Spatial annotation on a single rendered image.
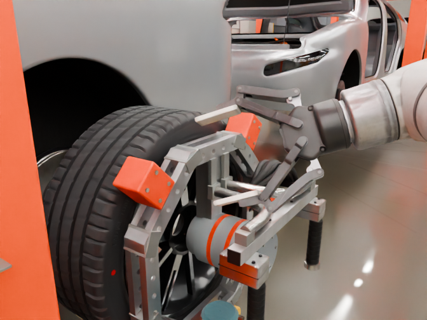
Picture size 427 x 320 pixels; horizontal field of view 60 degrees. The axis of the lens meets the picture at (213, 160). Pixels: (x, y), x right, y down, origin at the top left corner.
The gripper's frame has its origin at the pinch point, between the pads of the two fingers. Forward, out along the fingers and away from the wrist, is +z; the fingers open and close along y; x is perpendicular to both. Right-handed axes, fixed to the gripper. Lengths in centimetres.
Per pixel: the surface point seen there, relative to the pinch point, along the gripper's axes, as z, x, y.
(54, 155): 63, -42, 26
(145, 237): 21.2, -14.5, -8.3
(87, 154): 34.4, -18.4, 14.1
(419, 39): -147, -327, 137
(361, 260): -28, -212, -42
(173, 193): 15.1, -18.8, -0.3
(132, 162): 19.5, -10.9, 6.7
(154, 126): 18.4, -23.2, 17.6
